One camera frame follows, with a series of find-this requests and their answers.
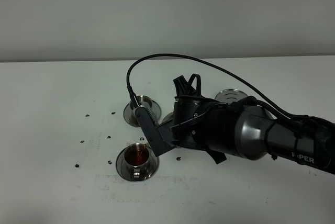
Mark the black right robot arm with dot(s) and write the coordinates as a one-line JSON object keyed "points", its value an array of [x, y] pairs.
{"points": [[248, 128]]}

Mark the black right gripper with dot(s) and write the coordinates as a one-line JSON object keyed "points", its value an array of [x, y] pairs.
{"points": [[203, 123]]}

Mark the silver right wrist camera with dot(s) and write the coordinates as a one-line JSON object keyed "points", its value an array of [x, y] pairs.
{"points": [[148, 110]]}

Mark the stainless steel teacup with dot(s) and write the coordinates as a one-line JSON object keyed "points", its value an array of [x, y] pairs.
{"points": [[142, 100], [136, 158]]}

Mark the stainless steel saucer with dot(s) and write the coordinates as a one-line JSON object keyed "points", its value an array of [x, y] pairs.
{"points": [[130, 118], [150, 170]]}

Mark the far stainless steel teacup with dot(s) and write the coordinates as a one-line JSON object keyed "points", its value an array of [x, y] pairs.
{"points": [[142, 100]]}

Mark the near stainless steel teacup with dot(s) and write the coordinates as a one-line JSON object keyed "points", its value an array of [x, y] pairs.
{"points": [[136, 158]]}

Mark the near stainless steel saucer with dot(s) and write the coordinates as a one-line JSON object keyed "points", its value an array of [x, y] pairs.
{"points": [[150, 170]]}

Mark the stainless steel teapot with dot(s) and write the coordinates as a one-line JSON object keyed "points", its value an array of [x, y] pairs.
{"points": [[167, 119]]}

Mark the far stainless steel saucer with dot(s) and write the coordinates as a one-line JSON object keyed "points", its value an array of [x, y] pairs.
{"points": [[130, 118]]}

